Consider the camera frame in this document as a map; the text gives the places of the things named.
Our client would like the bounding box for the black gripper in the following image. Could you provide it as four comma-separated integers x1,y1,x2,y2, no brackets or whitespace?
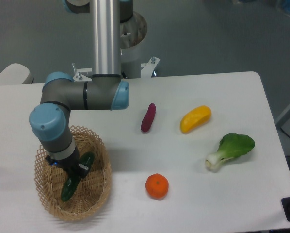
45,148,90,183

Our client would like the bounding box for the green cucumber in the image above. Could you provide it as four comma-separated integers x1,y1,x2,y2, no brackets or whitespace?
61,151,95,202

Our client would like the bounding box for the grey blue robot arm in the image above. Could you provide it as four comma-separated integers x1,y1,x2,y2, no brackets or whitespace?
29,0,133,178

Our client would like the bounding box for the woven wicker basket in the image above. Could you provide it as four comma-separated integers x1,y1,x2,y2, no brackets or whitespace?
34,126,112,221

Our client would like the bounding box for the orange tangerine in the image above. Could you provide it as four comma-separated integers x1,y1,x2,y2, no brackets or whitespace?
145,173,169,199

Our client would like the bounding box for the purple sweet potato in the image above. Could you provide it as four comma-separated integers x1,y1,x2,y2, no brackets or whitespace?
140,103,156,133

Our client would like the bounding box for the beige chair armrest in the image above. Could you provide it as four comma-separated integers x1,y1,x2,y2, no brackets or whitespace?
0,63,34,86

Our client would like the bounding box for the yellow mango slice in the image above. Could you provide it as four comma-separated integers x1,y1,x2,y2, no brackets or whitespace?
180,105,212,134

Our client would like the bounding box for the green bok choy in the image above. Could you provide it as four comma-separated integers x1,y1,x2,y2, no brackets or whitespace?
205,133,255,171

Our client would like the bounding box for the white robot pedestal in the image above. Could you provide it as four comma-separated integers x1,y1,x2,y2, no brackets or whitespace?
71,11,161,83

